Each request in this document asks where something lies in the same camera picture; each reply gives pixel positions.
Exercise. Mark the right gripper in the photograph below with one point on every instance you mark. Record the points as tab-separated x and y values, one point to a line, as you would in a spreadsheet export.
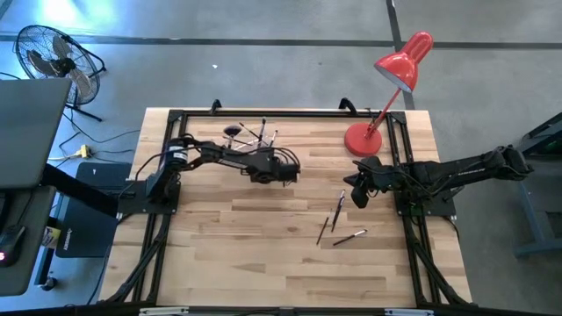
384	180

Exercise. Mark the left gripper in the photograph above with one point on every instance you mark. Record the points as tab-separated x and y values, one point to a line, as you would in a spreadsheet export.
274	167

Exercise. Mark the slim brush silver ferrule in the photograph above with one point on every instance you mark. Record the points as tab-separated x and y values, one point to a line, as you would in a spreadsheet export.
273	138

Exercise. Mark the long black makeup brush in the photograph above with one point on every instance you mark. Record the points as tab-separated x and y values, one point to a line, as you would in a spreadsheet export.
338	211

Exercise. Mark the thin black makeup brush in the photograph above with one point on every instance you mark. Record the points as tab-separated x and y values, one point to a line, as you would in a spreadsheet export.
249	130
323	227

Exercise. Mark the fan-shaped makeup brush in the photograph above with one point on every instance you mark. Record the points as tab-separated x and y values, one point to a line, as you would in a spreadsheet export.
232	130

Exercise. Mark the black brush long silver ferrule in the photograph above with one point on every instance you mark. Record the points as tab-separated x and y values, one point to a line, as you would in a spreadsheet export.
350	237

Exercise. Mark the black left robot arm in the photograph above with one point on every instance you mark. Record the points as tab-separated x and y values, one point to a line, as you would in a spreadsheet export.
219	156

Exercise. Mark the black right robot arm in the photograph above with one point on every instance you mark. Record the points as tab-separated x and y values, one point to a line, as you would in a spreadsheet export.
461	172

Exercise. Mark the clear acrylic organizer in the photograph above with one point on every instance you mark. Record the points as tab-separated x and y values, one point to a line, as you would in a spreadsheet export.
252	141

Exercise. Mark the red desk lamp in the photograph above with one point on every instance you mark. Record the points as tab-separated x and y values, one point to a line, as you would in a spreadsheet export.
363	139

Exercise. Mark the blue-grey metal cart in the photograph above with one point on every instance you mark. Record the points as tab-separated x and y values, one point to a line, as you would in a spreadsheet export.
527	210

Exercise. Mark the yellow power plug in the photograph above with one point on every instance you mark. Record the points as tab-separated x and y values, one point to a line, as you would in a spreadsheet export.
82	152

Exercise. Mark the black diagonal support beam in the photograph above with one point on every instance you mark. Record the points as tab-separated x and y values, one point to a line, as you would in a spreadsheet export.
79	188

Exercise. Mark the black computer case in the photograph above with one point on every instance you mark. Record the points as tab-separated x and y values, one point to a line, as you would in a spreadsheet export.
88	232

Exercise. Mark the yellow and black box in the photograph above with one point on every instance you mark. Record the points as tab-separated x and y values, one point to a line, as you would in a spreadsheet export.
51	237

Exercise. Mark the black floor fan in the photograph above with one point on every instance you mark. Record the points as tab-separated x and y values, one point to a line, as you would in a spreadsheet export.
57	66

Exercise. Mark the large grey panel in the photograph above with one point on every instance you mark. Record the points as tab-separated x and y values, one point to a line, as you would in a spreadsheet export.
26	131

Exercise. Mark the dark grey desk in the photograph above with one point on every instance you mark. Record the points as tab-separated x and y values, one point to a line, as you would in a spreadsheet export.
26	206

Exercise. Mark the black caster wheel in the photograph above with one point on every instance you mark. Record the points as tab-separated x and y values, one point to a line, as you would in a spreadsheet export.
49	283

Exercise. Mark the black computer mouse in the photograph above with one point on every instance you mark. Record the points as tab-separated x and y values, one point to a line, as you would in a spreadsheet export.
11	243

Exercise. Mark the black aluminium table frame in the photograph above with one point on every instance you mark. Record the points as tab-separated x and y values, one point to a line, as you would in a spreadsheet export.
285	113

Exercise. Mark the silver edge bracket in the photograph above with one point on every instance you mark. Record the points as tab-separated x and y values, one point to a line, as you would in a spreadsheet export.
408	312
162	311

